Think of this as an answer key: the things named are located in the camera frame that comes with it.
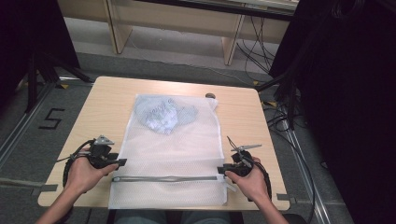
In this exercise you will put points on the black curtain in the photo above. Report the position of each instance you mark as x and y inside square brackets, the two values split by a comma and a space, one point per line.
[348, 93]
[28, 37]

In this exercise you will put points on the person's legs in jeans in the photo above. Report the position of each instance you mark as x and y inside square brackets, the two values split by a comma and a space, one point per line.
[140, 217]

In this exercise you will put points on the round dark table grommet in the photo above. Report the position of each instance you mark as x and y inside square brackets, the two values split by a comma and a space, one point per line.
[210, 95]

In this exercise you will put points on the white mesh laundry bag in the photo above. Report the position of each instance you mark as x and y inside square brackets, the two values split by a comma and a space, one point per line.
[174, 149]

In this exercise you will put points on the black metal stand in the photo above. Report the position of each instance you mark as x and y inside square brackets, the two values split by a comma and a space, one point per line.
[288, 93]
[40, 71]

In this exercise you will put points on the person's right hand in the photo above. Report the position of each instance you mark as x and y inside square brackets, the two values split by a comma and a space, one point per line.
[250, 183]

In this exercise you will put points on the grey tape strip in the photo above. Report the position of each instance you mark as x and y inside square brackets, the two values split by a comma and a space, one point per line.
[43, 188]
[285, 198]

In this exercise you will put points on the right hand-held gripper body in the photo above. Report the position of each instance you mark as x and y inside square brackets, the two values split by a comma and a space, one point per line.
[241, 161]

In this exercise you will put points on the aluminium floor rail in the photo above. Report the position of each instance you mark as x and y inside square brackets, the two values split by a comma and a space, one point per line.
[306, 174]
[21, 127]

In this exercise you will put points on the light blue printed garment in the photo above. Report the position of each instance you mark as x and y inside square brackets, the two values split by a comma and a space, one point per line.
[162, 113]

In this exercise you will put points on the person's left hand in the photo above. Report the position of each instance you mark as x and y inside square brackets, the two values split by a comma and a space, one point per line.
[82, 175]

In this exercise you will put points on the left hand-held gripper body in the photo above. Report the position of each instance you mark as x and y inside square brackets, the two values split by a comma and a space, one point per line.
[100, 152]

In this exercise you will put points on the light wooden desk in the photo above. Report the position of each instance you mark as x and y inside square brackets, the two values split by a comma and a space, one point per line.
[174, 18]

